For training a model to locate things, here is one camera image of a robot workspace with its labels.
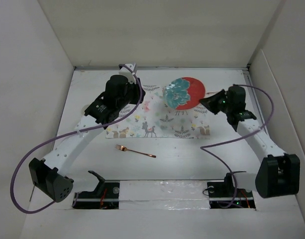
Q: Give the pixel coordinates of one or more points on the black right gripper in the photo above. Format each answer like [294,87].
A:
[209,102]

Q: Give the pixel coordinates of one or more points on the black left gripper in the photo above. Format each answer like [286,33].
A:
[135,88]

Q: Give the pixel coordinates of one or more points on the patterned animal print cloth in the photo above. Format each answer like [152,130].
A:
[153,118]

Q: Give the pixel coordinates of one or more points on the red and teal plate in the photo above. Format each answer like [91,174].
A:
[184,93]

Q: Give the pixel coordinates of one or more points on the yellow translucent mug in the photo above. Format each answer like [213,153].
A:
[84,108]

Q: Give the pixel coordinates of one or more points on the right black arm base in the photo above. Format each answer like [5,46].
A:
[232,192]

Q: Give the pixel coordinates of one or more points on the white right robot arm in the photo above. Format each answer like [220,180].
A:
[279,172]

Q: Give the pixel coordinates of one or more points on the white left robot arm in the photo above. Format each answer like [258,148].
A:
[50,173]

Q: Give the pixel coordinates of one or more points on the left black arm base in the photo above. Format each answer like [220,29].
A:
[105,196]

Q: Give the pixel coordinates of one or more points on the copper fork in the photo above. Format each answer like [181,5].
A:
[124,149]

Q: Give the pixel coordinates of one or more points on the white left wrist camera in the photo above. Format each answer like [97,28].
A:
[128,70]

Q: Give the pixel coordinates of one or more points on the metal table edge rail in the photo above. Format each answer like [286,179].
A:
[89,68]

